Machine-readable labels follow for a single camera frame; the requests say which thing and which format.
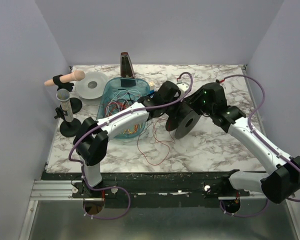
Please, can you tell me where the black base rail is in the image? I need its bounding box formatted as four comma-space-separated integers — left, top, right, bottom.
72, 170, 251, 209

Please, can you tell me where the tangled coloured wires bundle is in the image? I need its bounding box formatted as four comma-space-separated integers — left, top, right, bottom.
104, 87, 147, 136

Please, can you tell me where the silver microphone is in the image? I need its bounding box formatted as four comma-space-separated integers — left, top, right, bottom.
56, 89, 74, 123

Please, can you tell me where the dark grey cable spool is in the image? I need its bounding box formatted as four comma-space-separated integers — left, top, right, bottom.
165, 103, 201, 139

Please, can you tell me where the brown metronome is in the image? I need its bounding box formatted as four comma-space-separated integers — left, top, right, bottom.
120, 52, 135, 79

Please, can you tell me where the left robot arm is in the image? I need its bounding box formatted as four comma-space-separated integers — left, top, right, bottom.
68, 81, 192, 189

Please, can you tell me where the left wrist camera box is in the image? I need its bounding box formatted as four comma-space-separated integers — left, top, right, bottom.
176, 82, 190, 97

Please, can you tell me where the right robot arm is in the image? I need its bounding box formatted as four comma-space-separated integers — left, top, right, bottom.
185, 82, 300, 204

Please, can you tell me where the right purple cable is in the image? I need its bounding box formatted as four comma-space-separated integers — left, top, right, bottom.
214, 74, 300, 219

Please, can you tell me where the aluminium rail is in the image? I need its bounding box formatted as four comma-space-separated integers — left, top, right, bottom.
30, 180, 73, 201

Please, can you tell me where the blue transparent plastic bin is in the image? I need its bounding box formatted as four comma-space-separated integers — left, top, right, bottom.
96, 77, 152, 140

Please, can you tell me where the white cable spool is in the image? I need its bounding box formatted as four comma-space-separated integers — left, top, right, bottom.
75, 71, 109, 100

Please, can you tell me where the black microphone stand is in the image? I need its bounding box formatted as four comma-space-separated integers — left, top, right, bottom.
54, 107, 82, 138
52, 74, 83, 114

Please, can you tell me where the pink microphone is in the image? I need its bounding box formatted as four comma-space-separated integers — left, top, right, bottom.
44, 70, 86, 87

